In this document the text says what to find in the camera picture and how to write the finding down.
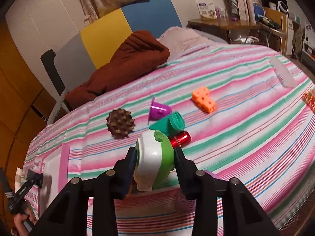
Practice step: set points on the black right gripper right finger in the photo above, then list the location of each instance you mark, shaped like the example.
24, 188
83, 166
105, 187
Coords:
242, 214

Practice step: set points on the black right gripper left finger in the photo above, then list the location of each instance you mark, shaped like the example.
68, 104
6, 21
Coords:
68, 213

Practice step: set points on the red metallic cylinder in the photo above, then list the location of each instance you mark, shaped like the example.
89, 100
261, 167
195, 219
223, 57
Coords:
181, 139

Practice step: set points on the green white plug-in device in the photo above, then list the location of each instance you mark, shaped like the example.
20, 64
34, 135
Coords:
155, 160

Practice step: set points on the teal plastic spool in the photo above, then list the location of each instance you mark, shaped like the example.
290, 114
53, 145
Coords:
170, 125

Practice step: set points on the orange cube block piece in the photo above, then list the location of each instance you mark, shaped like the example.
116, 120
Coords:
201, 97

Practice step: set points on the purple oval case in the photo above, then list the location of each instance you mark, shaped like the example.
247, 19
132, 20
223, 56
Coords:
187, 201

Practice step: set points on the person left hand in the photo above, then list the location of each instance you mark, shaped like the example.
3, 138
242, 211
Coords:
20, 218

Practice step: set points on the pink rimmed white tray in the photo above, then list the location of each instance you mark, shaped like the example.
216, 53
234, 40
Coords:
54, 170

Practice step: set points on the striped pink bed cover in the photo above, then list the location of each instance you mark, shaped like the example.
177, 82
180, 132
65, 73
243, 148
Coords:
260, 132

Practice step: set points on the brown knobbed massage brush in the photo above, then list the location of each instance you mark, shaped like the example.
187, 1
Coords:
120, 123

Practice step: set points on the purple plastic cup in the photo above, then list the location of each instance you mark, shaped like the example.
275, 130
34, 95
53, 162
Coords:
158, 110

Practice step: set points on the orange basket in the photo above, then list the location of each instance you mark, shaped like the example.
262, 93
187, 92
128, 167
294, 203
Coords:
309, 99

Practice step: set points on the clear plastic comb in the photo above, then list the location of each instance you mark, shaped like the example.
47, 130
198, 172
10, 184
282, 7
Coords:
283, 74

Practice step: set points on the grey yellow blue headboard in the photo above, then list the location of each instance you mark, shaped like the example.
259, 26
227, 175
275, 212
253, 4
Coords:
95, 45

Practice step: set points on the dark red quilted jacket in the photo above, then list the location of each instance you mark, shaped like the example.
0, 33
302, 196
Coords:
140, 54

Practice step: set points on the wooden side desk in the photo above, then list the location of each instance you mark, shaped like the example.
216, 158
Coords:
225, 28

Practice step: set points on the pink pillow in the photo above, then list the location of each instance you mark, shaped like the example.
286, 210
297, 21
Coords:
179, 39

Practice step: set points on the white product box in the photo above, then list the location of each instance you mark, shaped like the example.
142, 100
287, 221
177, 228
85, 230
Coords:
206, 9

